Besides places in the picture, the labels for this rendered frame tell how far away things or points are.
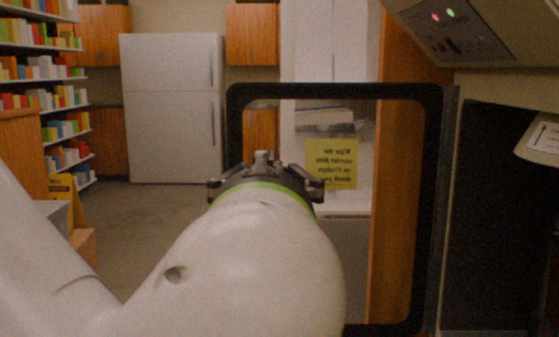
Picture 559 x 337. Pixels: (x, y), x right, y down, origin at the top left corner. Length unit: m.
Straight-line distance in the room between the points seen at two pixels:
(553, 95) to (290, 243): 0.31
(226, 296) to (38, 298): 0.13
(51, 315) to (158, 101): 5.13
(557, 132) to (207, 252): 0.38
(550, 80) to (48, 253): 0.43
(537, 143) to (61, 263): 0.45
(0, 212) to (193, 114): 5.01
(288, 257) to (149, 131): 5.27
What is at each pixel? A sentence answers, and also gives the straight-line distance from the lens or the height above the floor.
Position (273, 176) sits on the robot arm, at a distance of 0.34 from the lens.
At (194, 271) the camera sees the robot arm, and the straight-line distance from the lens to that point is 0.22.
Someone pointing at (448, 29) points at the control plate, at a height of 1.45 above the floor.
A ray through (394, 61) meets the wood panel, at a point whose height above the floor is 1.42.
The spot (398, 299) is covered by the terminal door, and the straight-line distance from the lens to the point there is 0.73.
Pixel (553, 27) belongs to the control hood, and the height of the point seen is 1.44.
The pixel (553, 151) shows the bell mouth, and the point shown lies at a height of 1.33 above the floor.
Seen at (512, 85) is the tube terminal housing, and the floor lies 1.39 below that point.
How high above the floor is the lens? 1.41
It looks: 14 degrees down
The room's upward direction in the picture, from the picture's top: straight up
